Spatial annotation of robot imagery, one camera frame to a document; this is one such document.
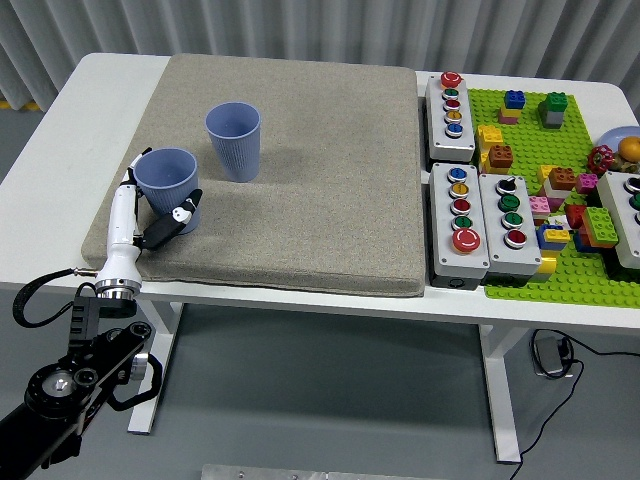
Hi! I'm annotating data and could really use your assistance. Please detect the five-button box, black cable gland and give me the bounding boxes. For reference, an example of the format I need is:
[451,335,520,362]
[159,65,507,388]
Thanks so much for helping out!
[423,71,477,164]

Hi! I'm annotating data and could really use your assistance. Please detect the green studded baseplate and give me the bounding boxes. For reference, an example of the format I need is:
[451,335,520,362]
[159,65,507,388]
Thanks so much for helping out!
[465,87,640,307]

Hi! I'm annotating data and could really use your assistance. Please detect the grey power adapter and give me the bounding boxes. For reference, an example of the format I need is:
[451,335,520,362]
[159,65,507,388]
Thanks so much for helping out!
[532,335,567,377]

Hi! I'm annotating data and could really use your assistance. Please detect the red brick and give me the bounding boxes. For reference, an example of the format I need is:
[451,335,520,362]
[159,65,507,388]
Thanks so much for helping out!
[564,203,589,230]

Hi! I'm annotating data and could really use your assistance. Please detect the brown brick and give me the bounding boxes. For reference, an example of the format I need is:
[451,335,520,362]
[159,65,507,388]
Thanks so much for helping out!
[487,144,515,170]

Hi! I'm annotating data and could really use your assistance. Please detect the white table leg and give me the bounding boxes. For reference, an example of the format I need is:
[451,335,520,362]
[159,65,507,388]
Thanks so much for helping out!
[477,323,522,464]
[127,299,184,435]

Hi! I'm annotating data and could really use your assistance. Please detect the grey-brown fabric mat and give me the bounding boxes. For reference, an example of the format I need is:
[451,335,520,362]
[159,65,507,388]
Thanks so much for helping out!
[80,53,426,299]

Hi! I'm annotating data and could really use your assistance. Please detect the black power cable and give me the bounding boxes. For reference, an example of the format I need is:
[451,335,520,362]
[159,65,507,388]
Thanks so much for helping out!
[509,330,640,480]

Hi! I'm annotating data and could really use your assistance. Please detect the grey pleated curtain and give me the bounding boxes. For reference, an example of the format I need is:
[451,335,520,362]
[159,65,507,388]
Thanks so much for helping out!
[0,0,640,117]

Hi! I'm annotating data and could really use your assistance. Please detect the control box with black switch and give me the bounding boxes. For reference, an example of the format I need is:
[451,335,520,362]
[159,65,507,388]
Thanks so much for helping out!
[478,172,544,287]

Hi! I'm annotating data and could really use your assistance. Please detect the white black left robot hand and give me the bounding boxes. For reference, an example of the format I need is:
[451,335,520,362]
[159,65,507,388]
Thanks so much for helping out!
[95,145,205,287]

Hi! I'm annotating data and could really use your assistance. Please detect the blue yellow pink brick stack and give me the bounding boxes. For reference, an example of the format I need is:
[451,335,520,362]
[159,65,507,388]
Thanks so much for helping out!
[498,90,527,125]

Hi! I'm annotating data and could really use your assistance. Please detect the five-button control box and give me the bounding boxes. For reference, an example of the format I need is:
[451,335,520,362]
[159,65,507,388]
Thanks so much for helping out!
[428,162,491,290]

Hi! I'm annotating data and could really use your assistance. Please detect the green orange brick stack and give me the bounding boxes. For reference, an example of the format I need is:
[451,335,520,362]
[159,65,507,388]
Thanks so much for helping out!
[581,206,620,250]

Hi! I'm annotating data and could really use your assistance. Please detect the green grey brick stack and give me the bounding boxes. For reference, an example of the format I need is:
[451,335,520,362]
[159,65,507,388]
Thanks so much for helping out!
[537,92,569,130]

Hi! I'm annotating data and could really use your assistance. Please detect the red valve wheel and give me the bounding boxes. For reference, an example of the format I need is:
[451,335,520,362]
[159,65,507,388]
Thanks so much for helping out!
[587,145,614,175]

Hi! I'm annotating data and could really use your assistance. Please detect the yellow cylinder brick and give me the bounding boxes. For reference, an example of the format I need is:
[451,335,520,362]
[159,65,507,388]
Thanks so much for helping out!
[532,251,559,284]

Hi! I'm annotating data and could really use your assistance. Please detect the light blue plate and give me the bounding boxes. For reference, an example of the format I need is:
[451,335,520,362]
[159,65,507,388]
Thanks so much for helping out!
[598,126,640,161]

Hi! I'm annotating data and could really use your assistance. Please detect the grey control box, black buttons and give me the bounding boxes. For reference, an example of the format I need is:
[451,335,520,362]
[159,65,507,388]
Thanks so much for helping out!
[595,170,640,271]

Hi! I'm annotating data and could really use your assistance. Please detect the blue ribbed cup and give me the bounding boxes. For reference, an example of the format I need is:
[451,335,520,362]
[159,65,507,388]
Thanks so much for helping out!
[204,101,262,184]
[133,147,202,235]

